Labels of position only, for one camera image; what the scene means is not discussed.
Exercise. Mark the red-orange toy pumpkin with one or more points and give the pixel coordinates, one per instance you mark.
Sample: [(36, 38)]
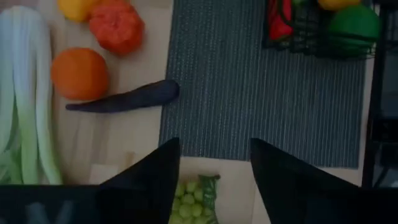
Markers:
[(116, 28)]

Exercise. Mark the grey woven placemat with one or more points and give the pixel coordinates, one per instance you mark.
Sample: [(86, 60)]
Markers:
[(248, 93)]

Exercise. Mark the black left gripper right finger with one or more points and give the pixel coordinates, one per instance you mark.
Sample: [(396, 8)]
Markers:
[(304, 199)]

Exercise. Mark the green avocado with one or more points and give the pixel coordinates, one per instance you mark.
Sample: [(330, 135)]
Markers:
[(354, 28)]

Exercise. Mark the yellow lemon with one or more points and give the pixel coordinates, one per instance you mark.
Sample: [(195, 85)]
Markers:
[(339, 3)]

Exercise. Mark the green grape bunch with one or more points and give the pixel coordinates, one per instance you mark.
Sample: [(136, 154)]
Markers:
[(189, 205)]

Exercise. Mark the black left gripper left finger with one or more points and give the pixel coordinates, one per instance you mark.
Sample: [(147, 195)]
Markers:
[(149, 193)]

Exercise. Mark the round orange fruit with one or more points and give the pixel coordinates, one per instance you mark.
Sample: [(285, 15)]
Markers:
[(79, 74)]

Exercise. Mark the yellow orange mango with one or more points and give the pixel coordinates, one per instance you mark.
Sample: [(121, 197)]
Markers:
[(76, 9)]

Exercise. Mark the red chili pepper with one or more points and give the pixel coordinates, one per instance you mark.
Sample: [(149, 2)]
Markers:
[(280, 25)]

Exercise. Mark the black metal table frame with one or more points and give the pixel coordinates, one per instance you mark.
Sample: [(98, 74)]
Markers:
[(373, 93)]

